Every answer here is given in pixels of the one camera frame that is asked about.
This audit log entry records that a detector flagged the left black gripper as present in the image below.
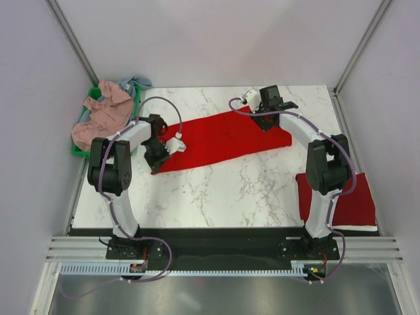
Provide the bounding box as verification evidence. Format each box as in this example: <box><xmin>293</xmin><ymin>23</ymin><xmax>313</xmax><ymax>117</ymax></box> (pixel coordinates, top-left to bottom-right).
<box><xmin>143</xmin><ymin>138</ymin><xmax>174</xmax><ymax>174</ymax></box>

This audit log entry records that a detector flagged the bright red t shirt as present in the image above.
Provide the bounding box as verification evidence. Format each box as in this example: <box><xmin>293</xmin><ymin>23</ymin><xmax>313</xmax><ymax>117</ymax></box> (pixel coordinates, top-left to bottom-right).
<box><xmin>158</xmin><ymin>112</ymin><xmax>292</xmax><ymax>173</ymax></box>

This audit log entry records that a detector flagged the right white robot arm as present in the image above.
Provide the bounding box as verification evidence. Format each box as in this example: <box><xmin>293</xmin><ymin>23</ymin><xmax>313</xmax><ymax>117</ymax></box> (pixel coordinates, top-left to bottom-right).
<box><xmin>244</xmin><ymin>85</ymin><xmax>355</xmax><ymax>259</ymax></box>

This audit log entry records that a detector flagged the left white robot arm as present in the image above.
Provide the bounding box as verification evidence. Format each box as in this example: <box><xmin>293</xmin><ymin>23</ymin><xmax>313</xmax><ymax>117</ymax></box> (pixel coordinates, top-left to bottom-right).
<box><xmin>87</xmin><ymin>114</ymin><xmax>170</xmax><ymax>258</ymax></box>

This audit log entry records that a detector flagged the pink t shirt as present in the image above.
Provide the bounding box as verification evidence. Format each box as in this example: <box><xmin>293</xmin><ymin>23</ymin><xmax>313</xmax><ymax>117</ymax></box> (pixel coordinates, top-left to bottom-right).
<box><xmin>72</xmin><ymin>80</ymin><xmax>135</xmax><ymax>152</ymax></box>

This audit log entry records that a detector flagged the green plastic bin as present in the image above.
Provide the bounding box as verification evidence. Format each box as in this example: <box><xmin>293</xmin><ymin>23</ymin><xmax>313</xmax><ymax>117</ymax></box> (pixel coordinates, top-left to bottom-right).
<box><xmin>71</xmin><ymin>85</ymin><xmax>142</xmax><ymax>159</ymax></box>

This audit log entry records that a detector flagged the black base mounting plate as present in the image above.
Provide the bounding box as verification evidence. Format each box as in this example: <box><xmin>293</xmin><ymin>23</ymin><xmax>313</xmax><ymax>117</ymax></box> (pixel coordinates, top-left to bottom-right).
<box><xmin>106</xmin><ymin>228</ymin><xmax>340</xmax><ymax>272</ymax></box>

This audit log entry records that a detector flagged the folded dark red t shirt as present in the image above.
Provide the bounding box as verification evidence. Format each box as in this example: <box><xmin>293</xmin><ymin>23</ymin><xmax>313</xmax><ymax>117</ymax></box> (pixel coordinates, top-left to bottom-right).
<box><xmin>295</xmin><ymin>173</ymin><xmax>377</xmax><ymax>232</ymax></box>

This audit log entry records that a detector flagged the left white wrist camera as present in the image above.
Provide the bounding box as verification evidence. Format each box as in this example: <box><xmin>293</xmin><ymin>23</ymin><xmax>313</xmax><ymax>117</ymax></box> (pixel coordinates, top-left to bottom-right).
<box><xmin>165</xmin><ymin>132</ymin><xmax>186</xmax><ymax>156</ymax></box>

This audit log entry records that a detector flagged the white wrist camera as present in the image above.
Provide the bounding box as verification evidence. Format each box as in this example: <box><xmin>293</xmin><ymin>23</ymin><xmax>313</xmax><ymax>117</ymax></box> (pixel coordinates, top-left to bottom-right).
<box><xmin>165</xmin><ymin>132</ymin><xmax>186</xmax><ymax>156</ymax></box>
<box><xmin>241</xmin><ymin>89</ymin><xmax>261</xmax><ymax>112</ymax></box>

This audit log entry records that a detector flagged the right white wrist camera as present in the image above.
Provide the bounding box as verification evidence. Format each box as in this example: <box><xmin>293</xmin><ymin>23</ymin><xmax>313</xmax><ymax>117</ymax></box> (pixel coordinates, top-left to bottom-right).
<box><xmin>241</xmin><ymin>89</ymin><xmax>261</xmax><ymax>112</ymax></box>

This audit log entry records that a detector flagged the right aluminium corner post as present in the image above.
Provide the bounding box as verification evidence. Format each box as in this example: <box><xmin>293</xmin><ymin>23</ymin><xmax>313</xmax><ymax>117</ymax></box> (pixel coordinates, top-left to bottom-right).
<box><xmin>331</xmin><ymin>0</ymin><xmax>394</xmax><ymax>96</ymax></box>

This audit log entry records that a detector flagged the aluminium corner post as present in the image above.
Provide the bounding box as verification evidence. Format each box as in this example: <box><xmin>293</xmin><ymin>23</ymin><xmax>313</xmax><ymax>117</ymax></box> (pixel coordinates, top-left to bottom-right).
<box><xmin>45</xmin><ymin>0</ymin><xmax>99</xmax><ymax>86</ymax></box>
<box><xmin>331</xmin><ymin>0</ymin><xmax>394</xmax><ymax>96</ymax></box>

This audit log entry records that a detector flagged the aluminium frame rail front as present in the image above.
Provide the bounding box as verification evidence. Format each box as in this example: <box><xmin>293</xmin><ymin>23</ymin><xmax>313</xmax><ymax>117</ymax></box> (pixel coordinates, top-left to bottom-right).
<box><xmin>47</xmin><ymin>236</ymin><xmax>403</xmax><ymax>263</ymax></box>

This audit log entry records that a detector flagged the white slotted cable duct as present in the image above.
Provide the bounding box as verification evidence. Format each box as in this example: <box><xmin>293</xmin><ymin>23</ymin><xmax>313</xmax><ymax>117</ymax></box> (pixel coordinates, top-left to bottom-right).
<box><xmin>60</xmin><ymin>262</ymin><xmax>307</xmax><ymax>277</ymax></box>

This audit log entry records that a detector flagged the left aluminium corner post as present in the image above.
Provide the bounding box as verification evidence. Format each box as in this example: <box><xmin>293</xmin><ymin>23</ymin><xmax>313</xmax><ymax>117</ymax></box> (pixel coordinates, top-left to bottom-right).
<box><xmin>45</xmin><ymin>0</ymin><xmax>99</xmax><ymax>86</ymax></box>

